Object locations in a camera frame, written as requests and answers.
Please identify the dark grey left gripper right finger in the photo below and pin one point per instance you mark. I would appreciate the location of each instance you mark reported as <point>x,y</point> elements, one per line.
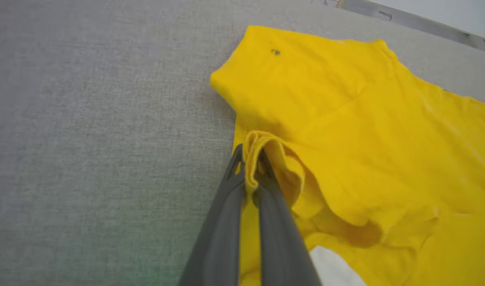
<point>280,242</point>

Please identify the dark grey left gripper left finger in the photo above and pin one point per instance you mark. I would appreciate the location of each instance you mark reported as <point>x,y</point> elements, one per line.
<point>220,234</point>

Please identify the grey fabric sofa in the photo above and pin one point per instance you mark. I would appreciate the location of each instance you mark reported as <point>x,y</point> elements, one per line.
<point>99,131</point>

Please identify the yellow t-shirt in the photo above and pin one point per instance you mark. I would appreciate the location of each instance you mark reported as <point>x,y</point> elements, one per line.
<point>377,139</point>

